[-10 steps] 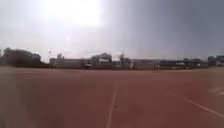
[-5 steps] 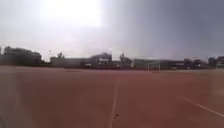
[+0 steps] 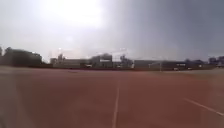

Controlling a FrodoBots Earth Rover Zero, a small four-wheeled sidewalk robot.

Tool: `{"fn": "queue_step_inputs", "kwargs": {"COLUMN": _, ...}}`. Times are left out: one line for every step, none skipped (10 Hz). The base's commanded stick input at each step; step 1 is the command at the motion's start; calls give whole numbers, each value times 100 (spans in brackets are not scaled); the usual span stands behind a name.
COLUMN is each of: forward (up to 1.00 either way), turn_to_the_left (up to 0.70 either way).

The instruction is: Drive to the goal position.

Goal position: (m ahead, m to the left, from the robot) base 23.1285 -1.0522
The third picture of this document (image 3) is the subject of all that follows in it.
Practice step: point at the dark clump of trees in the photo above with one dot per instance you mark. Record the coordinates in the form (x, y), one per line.
(20, 58)

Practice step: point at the long dark low building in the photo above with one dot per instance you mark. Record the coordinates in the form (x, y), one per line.
(160, 64)

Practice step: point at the pale low building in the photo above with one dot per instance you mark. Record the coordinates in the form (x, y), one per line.
(69, 62)

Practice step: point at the white goal frame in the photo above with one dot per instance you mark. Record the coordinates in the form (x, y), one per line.
(155, 65)

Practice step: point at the grey building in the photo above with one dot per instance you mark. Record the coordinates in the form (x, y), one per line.
(102, 60)

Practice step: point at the tree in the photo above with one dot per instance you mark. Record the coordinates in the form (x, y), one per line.
(125, 61)

